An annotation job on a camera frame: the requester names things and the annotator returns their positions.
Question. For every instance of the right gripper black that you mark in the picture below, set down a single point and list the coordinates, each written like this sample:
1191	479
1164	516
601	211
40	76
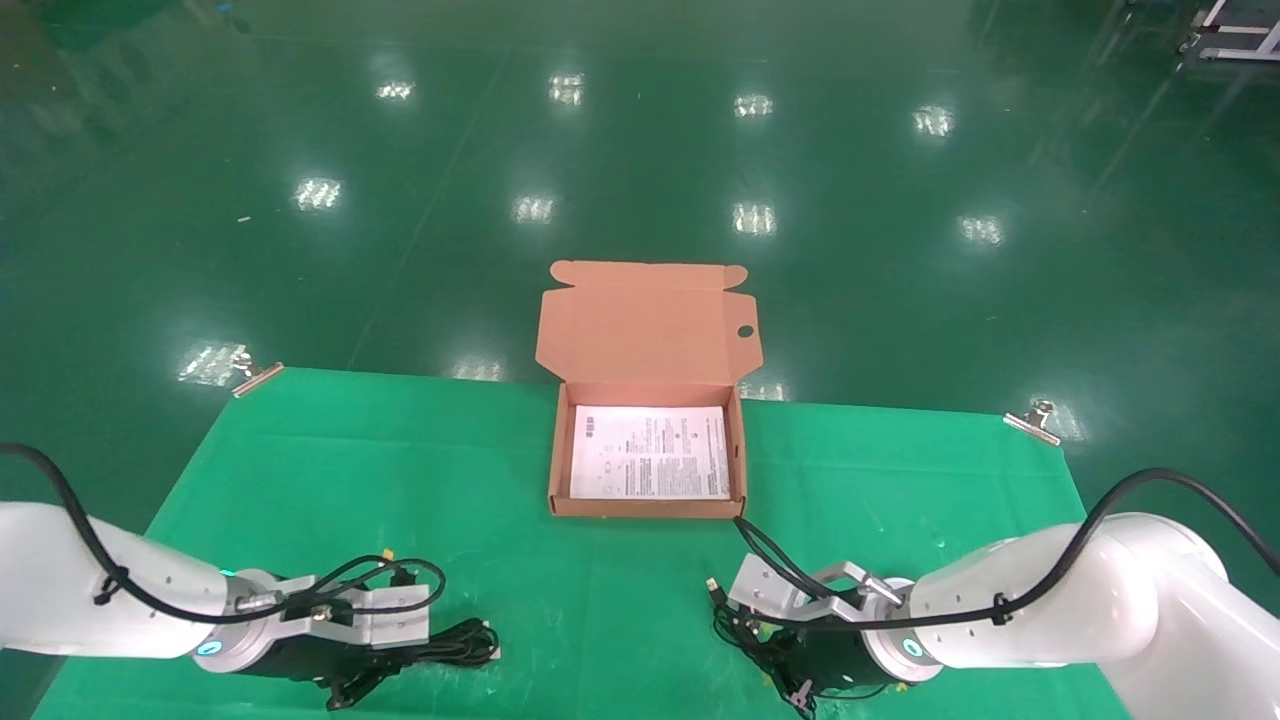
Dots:
835	660

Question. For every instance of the white printed instruction sheet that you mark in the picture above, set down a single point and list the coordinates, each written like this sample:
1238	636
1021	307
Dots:
650	450

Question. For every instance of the white metal table frame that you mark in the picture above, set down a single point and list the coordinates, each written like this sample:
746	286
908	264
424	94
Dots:
1240	53

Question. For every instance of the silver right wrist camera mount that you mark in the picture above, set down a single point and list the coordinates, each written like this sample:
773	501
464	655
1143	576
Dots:
765	590

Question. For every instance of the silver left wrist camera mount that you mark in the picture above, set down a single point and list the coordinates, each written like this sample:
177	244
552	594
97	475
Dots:
395	620

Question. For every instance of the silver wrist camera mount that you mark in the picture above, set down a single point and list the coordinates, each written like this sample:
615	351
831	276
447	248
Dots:
765	590
395	620

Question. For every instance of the brown cardboard mailer box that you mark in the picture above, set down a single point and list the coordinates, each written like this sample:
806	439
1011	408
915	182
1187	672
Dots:
640	330

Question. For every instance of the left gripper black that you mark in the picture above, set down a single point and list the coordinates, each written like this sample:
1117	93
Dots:
320	662

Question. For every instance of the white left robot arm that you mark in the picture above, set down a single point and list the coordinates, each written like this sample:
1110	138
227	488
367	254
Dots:
60	590

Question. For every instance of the metal binder clip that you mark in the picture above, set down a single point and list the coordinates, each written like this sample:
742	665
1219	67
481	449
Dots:
258	378
1030	424

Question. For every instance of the green tablecloth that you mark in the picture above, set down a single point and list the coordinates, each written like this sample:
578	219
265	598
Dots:
450	480

